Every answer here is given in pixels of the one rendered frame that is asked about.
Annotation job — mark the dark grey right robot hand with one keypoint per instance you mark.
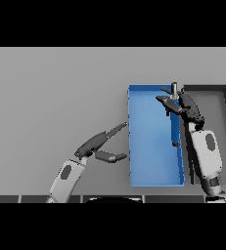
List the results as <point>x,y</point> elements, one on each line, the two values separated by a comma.
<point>189,107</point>

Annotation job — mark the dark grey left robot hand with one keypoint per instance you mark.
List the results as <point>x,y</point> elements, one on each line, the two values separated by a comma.
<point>93,143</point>

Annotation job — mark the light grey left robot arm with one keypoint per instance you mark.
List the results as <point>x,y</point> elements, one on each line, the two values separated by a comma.
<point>66,177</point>

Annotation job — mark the dark grey bin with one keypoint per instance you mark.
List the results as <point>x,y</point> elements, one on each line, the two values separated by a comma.
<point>212,107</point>

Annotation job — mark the blue bin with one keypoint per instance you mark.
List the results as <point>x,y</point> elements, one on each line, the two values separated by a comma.
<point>153,136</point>

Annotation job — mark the dark strip with pale lines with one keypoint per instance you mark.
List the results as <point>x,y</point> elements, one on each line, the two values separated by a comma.
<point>117,199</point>

